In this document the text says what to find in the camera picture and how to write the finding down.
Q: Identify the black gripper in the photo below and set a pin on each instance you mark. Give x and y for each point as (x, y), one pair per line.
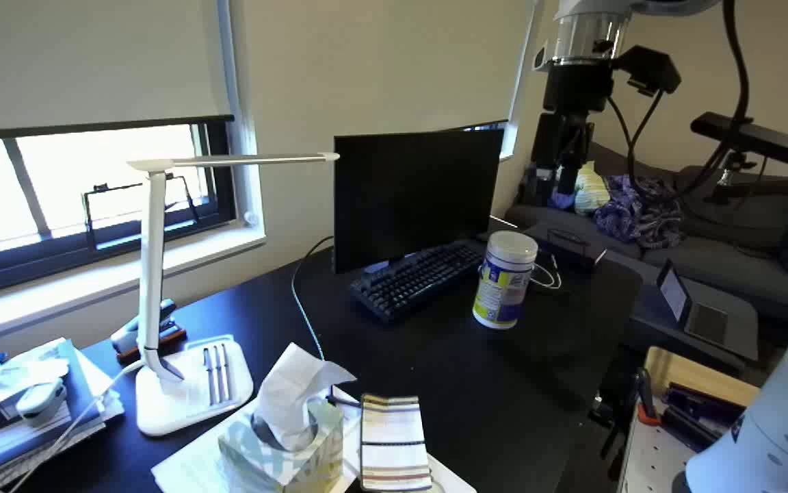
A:
(569, 96)

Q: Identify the white desk lamp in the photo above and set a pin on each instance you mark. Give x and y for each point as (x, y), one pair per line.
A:
(171, 392)

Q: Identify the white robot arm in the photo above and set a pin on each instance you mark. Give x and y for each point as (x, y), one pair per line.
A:
(585, 30)

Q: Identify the silver pen on lamp base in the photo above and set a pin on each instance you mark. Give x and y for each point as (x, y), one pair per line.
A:
(209, 377)

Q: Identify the purple patterned cloth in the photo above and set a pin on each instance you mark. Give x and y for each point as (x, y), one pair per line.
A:
(640, 212)

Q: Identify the white wipes canister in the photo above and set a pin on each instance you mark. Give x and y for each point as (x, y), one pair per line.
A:
(503, 279)

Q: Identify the black computer monitor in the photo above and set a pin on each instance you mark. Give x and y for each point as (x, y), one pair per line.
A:
(406, 192)

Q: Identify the grey couch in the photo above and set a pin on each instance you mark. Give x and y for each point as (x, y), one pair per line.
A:
(751, 264)

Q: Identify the open laptop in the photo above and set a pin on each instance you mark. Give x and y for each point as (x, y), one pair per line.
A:
(699, 318)

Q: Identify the black keyboard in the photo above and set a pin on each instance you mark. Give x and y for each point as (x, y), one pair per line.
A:
(413, 279)

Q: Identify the striped folded cloth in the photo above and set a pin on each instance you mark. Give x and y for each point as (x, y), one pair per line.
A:
(391, 453)

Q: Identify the tissue box with tissue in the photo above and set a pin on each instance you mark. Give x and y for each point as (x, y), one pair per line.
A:
(291, 435)

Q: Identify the white paper sheet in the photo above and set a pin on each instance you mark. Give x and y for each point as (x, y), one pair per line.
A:
(202, 470)

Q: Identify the white roller blind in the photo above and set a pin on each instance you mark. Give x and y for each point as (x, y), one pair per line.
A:
(108, 62)

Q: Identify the stack of books and papers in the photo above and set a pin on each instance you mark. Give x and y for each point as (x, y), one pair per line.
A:
(49, 392)

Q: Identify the black camera on mount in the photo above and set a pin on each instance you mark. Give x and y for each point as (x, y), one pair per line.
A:
(648, 73)

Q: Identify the black sensor bar camera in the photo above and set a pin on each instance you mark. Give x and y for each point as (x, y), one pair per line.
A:
(748, 138)

